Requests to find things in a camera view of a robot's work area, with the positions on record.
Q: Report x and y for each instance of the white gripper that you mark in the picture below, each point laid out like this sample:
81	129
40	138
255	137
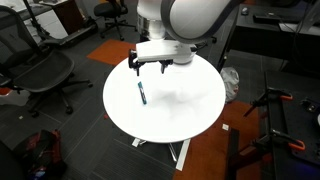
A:
155	52

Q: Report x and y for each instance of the blue marker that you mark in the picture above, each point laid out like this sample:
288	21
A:
142	93

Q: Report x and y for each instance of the crumpled clear plastic bag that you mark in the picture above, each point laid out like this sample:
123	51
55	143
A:
230	83

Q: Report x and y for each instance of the black kick scooter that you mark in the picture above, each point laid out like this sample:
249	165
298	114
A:
66	38

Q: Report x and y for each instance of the white table base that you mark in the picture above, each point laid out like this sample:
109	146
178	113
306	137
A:
183	153

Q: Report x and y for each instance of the small white floor tag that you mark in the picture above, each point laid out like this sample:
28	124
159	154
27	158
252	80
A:
225	126

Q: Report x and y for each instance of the dark wooden cabinet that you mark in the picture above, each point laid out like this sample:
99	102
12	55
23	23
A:
68	15

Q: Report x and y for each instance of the white cabinet desk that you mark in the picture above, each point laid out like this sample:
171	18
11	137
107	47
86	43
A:
53	23

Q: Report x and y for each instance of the black mesh office chair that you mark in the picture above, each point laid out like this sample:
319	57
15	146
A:
43	73

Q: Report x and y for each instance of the black desk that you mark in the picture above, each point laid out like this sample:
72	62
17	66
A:
253	36

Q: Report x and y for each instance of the grey computer mouse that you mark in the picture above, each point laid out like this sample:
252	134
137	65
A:
245	10

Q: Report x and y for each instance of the black keyboard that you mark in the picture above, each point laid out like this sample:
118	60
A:
266	18

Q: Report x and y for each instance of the black mounting table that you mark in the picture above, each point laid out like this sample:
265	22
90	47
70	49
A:
276	116

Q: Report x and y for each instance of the red and black bag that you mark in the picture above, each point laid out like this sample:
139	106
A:
40	150

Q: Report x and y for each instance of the white paper sheet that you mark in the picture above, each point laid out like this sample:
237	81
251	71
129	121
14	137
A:
288	27

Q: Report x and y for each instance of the black upright post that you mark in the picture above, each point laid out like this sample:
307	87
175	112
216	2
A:
232	156

